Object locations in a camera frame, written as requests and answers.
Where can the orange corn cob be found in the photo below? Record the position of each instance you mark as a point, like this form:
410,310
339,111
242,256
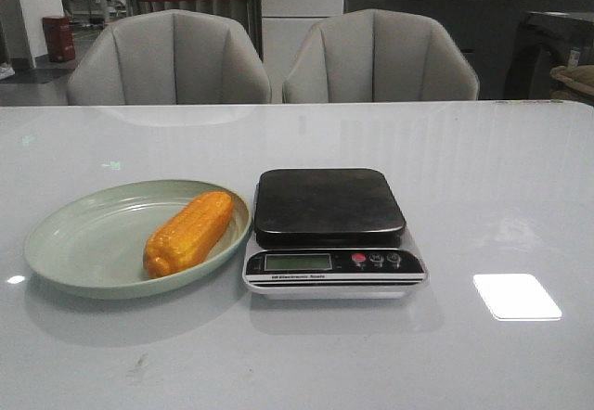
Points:
185,240

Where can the black silver kitchen scale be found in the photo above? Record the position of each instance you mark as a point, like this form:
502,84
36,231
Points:
330,233

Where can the grey upholstered chair right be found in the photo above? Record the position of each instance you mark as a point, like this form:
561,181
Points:
375,55

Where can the grey upholstered chair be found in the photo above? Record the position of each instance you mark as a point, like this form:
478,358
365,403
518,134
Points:
375,55
171,57

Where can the grey upholstered chair left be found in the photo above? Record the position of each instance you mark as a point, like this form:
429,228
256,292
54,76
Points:
171,57

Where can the white cabinet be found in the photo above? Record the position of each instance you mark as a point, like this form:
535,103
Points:
285,23

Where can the light green plate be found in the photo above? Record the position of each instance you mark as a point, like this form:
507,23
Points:
93,247

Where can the dark grey counter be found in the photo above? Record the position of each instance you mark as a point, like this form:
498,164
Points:
484,30

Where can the red bin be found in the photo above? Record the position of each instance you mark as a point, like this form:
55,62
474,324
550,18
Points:
58,38

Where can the dark appliance at right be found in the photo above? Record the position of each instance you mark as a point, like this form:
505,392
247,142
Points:
543,41

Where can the beige cushion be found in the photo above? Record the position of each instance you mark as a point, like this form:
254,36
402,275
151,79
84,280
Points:
573,83

